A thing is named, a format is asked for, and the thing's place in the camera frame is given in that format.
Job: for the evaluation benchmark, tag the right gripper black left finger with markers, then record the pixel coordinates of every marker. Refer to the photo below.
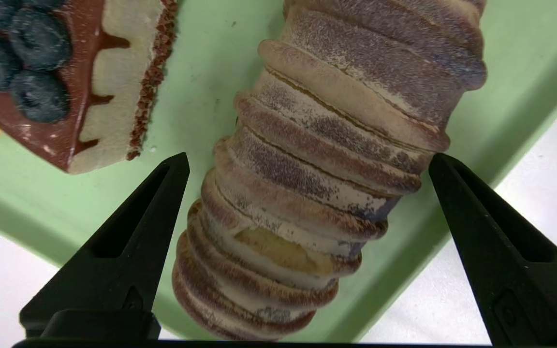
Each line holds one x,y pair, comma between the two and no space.
128,251

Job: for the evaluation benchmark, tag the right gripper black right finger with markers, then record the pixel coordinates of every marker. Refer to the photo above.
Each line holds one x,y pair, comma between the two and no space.
510,261

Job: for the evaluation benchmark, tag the light green plastic tray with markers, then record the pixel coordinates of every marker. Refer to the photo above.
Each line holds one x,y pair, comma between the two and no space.
201,96

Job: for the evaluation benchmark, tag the chocolate blueberry cake slice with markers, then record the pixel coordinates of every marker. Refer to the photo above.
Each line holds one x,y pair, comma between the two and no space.
114,72

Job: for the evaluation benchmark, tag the striped twisted bread loaf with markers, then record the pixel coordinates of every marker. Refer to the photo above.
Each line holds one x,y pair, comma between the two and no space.
307,169

